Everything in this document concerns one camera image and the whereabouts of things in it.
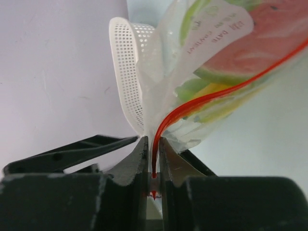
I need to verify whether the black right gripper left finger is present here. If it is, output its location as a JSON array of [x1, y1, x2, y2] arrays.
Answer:
[[0, 137, 148, 231]]

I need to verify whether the clear zip top bag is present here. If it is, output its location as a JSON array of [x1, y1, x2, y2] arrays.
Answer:
[[127, 0, 308, 200]]

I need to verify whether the fake green apple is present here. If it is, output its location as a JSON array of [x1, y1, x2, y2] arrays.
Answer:
[[179, 0, 263, 49]]

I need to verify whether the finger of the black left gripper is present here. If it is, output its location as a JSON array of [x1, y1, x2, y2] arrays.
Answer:
[[3, 135, 139, 173]]

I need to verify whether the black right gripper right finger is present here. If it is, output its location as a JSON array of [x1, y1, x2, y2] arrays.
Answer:
[[159, 138, 308, 231]]

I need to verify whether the white perforated plastic basket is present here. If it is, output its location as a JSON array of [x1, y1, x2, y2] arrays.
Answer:
[[109, 17, 154, 135]]

